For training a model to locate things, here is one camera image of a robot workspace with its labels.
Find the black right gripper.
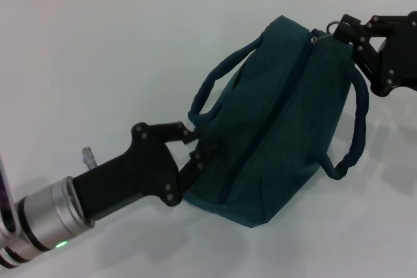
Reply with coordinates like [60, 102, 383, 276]
[331, 10, 417, 99]

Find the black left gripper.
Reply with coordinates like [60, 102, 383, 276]
[73, 120, 225, 223]

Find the dark teal zip lunch bag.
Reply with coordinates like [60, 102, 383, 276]
[188, 16, 371, 229]

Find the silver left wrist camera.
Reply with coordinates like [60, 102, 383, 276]
[0, 157, 19, 235]

